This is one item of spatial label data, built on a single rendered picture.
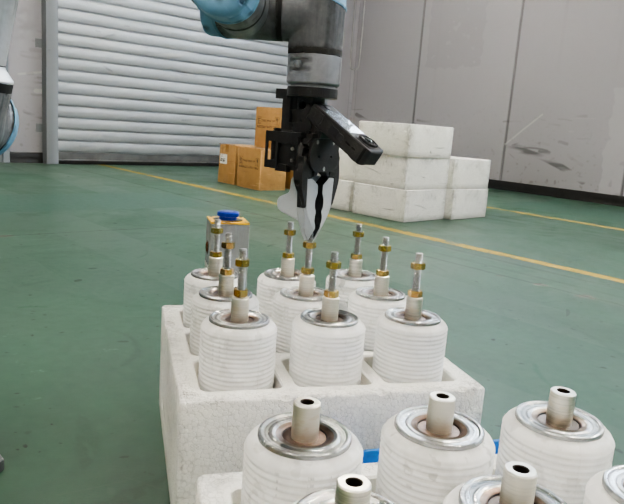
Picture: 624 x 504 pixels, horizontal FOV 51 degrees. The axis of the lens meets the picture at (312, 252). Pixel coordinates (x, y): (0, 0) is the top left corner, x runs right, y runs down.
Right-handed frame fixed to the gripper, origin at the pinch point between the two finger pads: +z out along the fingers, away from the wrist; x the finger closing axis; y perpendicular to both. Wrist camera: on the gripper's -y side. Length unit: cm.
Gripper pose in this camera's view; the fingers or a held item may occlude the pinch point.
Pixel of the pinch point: (314, 231)
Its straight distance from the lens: 93.2
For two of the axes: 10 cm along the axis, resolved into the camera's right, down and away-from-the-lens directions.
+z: -0.7, 9.8, 1.9
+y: -8.1, -1.7, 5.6
